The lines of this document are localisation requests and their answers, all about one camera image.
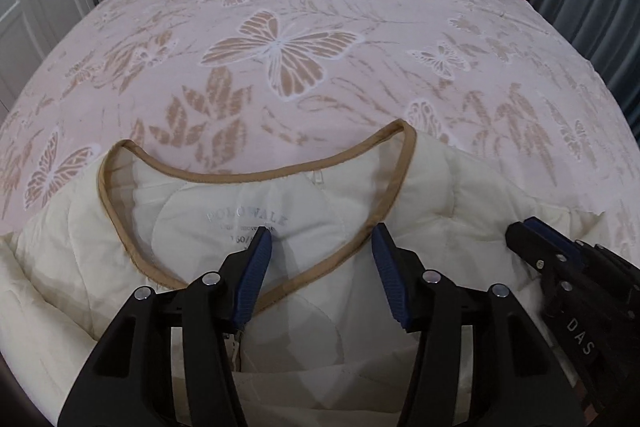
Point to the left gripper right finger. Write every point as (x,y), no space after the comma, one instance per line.
(388,262)

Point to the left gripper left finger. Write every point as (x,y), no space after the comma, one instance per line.
(247,288)

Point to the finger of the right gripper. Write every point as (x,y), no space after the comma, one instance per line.
(537,253)
(561,243)

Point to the cream quilted jacket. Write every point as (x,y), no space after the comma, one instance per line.
(370,288)

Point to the pink butterfly bedspread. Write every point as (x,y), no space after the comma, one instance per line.
(219,86)

